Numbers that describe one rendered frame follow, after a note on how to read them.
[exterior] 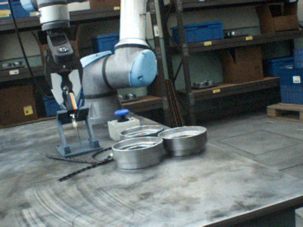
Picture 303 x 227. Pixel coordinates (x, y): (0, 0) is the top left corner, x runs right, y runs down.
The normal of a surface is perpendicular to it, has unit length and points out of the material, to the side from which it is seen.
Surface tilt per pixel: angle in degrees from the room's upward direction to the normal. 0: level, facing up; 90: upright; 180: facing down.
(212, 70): 90
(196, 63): 90
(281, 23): 87
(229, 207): 0
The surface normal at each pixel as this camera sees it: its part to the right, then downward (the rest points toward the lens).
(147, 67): 0.86, 0.09
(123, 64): -0.50, -0.11
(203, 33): 0.31, 0.11
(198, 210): -0.14, -0.98
